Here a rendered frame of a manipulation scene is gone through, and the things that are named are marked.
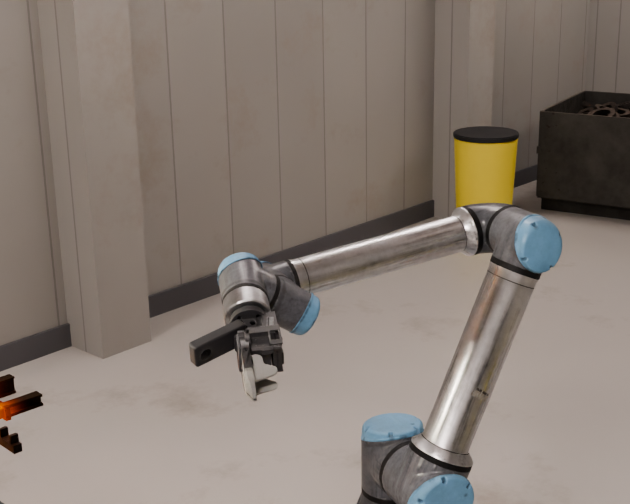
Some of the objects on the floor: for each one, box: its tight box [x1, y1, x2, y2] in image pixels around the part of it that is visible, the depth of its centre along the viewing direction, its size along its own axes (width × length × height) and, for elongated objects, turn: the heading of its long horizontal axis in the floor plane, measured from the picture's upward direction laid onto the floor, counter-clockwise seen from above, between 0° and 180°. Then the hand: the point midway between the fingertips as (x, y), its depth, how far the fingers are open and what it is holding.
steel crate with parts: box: [536, 91, 630, 223], centre depth 764 cm, size 114×104×77 cm
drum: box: [453, 126, 519, 208], centre depth 698 cm, size 42×42×68 cm
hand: (249, 394), depth 186 cm, fingers closed
